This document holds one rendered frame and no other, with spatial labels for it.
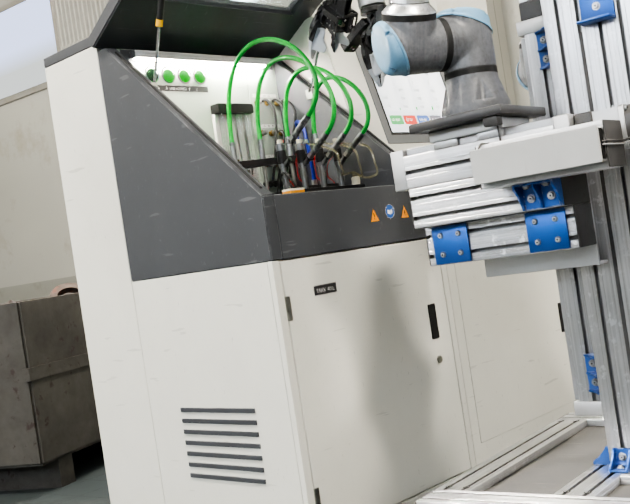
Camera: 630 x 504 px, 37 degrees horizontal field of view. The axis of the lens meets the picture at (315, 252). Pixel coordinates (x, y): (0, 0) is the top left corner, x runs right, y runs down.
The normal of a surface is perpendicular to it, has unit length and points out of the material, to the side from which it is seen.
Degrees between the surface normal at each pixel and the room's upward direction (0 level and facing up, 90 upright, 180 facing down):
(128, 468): 90
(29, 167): 90
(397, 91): 76
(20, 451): 90
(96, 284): 90
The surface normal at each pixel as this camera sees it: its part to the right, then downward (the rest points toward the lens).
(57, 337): 0.92, -0.14
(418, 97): 0.66, -0.34
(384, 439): 0.72, -0.11
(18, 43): -0.61, 0.09
